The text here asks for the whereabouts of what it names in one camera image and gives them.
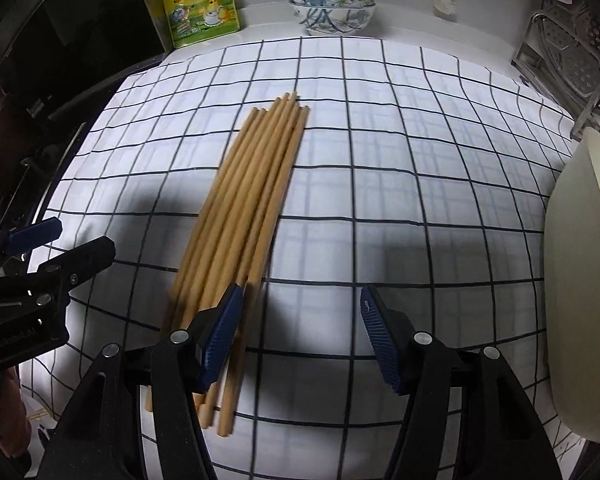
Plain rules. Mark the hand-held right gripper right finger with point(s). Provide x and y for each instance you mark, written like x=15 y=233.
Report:
x=380 y=340

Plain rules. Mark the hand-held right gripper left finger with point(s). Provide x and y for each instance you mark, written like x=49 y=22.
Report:
x=225 y=340

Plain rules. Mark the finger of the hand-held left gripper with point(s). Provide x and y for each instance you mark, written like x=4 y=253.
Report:
x=85 y=257
x=35 y=234

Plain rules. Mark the bundle of wooden chopsticks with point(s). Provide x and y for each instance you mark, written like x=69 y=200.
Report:
x=250 y=195

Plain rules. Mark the white black-checked cloth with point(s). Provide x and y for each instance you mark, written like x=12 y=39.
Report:
x=380 y=160

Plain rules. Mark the cream cutting board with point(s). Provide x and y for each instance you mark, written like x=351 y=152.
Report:
x=585 y=285

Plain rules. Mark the yellow green seasoning pouch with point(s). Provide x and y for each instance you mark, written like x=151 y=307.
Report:
x=200 y=10

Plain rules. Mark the perforated metal steamer plate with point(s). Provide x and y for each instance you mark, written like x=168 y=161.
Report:
x=580 y=50

